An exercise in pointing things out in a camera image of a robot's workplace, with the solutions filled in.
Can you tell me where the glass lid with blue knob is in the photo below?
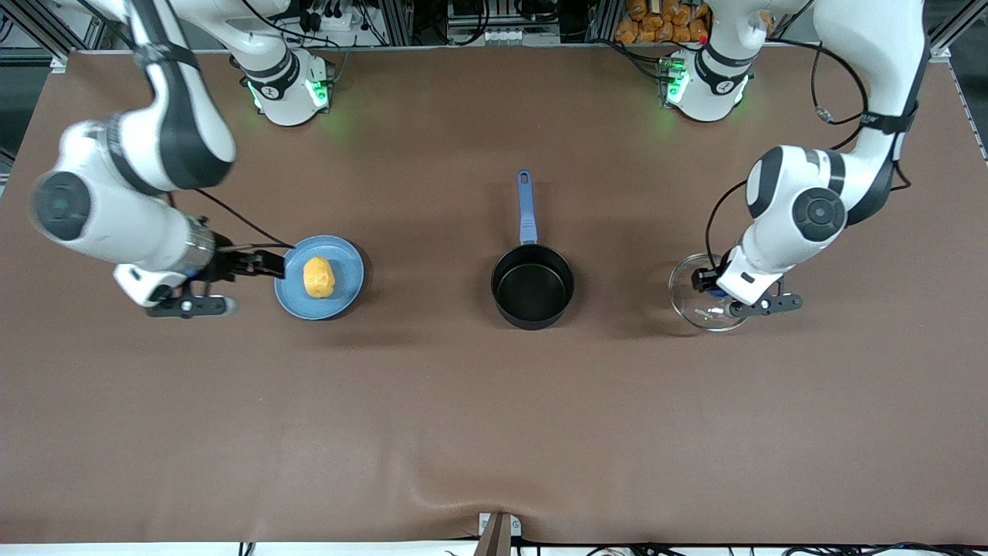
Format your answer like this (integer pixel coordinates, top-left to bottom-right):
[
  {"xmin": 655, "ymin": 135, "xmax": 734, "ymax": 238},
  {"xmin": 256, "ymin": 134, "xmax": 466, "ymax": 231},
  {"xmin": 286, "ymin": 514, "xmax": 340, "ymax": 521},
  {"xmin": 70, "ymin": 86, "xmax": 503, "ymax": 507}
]
[{"xmin": 668, "ymin": 253, "xmax": 754, "ymax": 334}]

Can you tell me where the yellow potato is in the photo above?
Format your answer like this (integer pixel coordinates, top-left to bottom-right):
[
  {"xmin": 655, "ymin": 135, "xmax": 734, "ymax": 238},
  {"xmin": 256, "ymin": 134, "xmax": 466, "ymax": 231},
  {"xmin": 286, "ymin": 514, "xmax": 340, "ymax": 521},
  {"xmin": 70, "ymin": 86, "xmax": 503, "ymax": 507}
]
[{"xmin": 303, "ymin": 256, "xmax": 337, "ymax": 299}]

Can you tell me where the blue round plate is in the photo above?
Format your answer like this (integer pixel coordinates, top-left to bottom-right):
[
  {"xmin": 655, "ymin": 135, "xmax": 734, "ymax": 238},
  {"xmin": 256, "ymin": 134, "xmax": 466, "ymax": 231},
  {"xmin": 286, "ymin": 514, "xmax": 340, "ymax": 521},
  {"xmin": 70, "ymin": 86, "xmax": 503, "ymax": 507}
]
[{"xmin": 274, "ymin": 235, "xmax": 365, "ymax": 321}]

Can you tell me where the white power strip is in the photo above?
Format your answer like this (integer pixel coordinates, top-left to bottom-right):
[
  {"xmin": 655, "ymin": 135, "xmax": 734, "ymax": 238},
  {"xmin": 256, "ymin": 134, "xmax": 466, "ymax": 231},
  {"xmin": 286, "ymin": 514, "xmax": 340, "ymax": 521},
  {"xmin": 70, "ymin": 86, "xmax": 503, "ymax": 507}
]
[{"xmin": 297, "ymin": 6, "xmax": 357, "ymax": 33}]

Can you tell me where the bag of orange snacks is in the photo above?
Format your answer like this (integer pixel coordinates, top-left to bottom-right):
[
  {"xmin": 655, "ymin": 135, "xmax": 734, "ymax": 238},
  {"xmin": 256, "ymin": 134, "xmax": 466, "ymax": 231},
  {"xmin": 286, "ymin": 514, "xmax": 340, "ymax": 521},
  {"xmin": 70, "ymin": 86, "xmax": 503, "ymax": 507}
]
[{"xmin": 614, "ymin": 0, "xmax": 712, "ymax": 46}]

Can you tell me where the grey electronics box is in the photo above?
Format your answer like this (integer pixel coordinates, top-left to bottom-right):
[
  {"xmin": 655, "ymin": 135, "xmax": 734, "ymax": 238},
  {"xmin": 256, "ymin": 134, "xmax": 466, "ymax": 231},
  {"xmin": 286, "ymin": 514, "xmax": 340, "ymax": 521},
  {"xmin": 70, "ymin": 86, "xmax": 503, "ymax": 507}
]
[{"xmin": 446, "ymin": 0, "xmax": 527, "ymax": 46}]

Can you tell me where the black pot with blue handle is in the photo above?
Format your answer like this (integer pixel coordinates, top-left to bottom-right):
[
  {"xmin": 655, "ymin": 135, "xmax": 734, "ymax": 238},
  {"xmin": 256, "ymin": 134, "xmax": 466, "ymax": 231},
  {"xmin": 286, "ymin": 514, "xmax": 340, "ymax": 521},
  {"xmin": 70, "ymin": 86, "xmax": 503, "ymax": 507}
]
[{"xmin": 490, "ymin": 169, "xmax": 577, "ymax": 331}]

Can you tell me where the aluminium frame profile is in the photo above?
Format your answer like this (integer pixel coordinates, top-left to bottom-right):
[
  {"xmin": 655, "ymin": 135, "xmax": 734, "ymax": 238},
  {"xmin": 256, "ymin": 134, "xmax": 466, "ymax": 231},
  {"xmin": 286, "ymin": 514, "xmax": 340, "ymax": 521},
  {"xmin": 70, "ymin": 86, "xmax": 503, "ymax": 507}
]
[
  {"xmin": 926, "ymin": 0, "xmax": 988, "ymax": 64},
  {"xmin": 0, "ymin": 0, "xmax": 118, "ymax": 74}
]

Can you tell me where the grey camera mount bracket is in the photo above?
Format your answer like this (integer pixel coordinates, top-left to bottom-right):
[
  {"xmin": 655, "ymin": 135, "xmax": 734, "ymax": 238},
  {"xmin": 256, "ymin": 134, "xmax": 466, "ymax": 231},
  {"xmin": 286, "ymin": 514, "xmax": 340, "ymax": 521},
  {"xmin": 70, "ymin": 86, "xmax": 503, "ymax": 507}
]
[{"xmin": 478, "ymin": 512, "xmax": 523, "ymax": 556}]

